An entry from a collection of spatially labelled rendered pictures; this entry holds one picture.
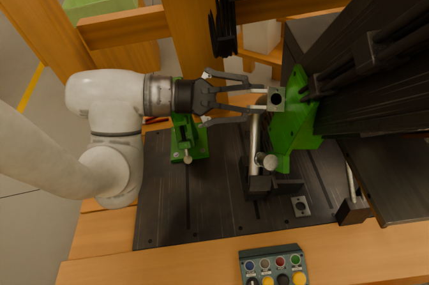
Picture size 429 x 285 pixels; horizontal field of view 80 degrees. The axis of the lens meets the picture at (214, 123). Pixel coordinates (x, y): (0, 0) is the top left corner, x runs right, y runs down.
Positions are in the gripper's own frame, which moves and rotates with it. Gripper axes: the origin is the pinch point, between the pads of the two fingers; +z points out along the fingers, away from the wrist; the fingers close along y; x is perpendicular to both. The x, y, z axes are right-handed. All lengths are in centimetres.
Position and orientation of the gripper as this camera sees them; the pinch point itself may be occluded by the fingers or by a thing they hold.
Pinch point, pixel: (263, 99)
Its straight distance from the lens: 59.7
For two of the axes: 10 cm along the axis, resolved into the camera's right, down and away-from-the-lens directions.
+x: -1.5, -0.6, 9.9
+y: 0.3, -10.0, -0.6
